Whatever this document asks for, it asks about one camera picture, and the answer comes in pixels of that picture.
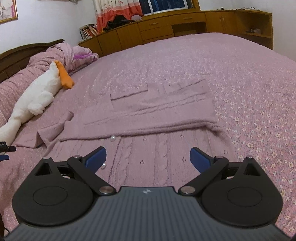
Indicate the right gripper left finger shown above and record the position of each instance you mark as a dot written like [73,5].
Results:
[58,193]

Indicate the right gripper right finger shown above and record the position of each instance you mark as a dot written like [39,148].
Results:
[239,194]

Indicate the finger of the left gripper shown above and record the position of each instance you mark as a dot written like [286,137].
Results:
[4,157]
[4,148]

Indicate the pink knitted cardigan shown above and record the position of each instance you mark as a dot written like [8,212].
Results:
[147,132]

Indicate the black clothes on cabinet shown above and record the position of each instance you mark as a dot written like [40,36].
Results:
[118,21]

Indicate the white plush goose toy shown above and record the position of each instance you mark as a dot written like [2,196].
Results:
[36,98]

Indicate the dark wooden headboard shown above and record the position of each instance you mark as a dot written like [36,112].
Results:
[16,59]

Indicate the pink floral bedspread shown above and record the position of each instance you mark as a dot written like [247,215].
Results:
[253,92]

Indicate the pink rolled quilt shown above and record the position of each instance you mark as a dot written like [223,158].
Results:
[73,58]

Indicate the stack of books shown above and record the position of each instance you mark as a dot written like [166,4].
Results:
[88,31]

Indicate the long wooden cabinet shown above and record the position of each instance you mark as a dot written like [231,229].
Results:
[255,26]

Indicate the white and orange curtain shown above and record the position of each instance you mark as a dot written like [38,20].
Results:
[107,10]

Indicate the framed wall picture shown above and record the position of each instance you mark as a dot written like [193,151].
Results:
[8,11]

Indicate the window with white frame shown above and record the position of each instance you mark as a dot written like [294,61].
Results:
[150,7]

